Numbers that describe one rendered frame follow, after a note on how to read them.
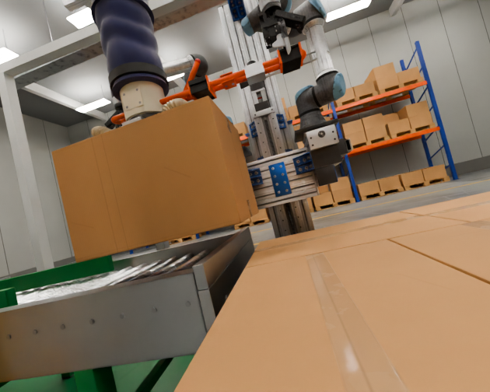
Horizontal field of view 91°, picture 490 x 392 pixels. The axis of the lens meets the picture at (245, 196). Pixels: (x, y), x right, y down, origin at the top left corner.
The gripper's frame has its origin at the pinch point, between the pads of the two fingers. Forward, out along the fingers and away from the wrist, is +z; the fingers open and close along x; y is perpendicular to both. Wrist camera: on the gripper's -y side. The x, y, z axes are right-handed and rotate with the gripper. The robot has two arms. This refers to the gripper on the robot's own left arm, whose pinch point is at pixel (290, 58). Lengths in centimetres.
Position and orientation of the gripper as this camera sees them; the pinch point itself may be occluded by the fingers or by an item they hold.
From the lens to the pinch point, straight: 103.0
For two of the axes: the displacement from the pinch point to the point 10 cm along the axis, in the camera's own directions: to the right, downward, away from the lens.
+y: -9.5, 2.4, 1.8
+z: 2.4, 9.7, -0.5
